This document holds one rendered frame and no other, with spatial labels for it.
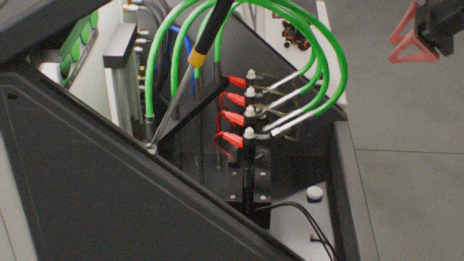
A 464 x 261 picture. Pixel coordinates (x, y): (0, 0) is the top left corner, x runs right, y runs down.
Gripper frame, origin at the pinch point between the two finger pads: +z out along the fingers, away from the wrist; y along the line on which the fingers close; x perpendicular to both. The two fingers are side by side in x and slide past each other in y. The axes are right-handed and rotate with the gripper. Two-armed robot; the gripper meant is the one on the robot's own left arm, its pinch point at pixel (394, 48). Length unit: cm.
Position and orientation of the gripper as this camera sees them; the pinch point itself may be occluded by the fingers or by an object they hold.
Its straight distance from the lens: 102.1
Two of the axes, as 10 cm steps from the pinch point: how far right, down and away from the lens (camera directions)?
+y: -2.2, 7.5, -6.2
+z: -6.3, 3.7, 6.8
